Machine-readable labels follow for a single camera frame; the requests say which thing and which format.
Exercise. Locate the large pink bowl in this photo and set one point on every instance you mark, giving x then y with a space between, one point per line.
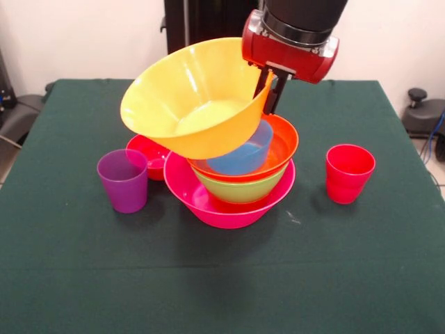
177 188

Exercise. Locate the wide red-orange bowl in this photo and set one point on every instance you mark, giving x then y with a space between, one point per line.
285 139

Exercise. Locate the small crimson bowl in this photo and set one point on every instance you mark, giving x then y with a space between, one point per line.
153 163

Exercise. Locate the black pedestal leg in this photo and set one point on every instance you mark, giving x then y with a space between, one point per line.
424 115

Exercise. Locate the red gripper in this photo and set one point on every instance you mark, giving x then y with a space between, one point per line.
285 54

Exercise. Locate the crimson cup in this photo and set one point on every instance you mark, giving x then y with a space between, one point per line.
347 184

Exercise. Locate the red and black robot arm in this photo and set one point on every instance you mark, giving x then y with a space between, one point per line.
302 14

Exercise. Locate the purple cup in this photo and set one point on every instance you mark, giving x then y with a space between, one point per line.
127 195

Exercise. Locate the black computer case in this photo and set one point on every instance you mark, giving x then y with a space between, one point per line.
5 87

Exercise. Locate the green bowl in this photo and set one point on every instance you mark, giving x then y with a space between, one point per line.
240 191

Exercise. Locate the dark green tablecloth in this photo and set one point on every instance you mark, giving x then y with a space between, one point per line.
208 285

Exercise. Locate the blue bowl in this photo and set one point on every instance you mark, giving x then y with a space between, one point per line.
250 156

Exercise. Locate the large orange bowl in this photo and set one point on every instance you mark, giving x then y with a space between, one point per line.
180 104

